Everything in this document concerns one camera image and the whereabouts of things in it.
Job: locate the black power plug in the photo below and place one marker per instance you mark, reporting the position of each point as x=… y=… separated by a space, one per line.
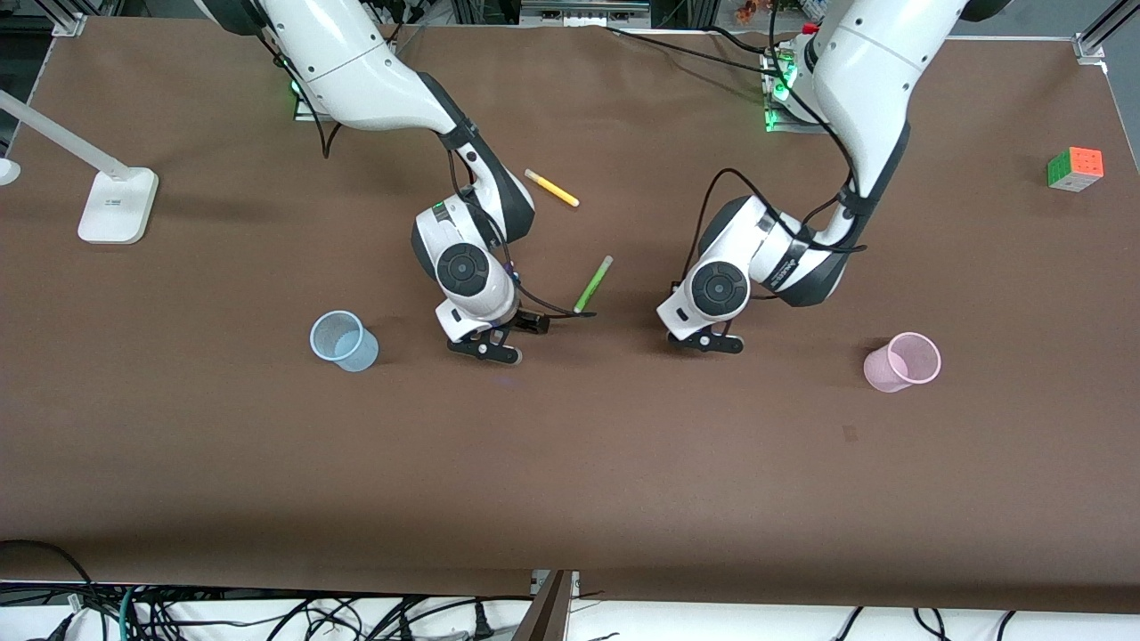
x=483 y=620

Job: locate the pink mesh cup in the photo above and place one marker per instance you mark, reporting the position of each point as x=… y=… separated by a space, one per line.
x=901 y=363

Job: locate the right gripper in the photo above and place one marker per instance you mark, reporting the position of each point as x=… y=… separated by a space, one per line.
x=533 y=322

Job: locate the blue mesh cup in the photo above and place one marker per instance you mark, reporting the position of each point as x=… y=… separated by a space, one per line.
x=343 y=343

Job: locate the aluminium frame post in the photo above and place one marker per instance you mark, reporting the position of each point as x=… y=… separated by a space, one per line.
x=1100 y=31
x=67 y=16

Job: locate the brown wooden beam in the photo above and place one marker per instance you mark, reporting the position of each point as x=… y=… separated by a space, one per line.
x=545 y=614

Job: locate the yellow marker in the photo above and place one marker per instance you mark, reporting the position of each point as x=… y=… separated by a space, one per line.
x=552 y=189

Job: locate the rubik's cube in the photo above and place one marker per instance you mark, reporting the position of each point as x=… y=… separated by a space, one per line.
x=1075 y=169

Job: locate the grey metal equipment box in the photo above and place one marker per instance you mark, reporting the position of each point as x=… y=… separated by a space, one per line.
x=583 y=11

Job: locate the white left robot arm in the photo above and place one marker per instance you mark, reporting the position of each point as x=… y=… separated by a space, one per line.
x=873 y=62

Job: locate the green marker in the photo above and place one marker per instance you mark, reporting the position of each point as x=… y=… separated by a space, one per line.
x=592 y=285

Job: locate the white lamp stand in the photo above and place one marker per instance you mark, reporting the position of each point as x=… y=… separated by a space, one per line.
x=116 y=205

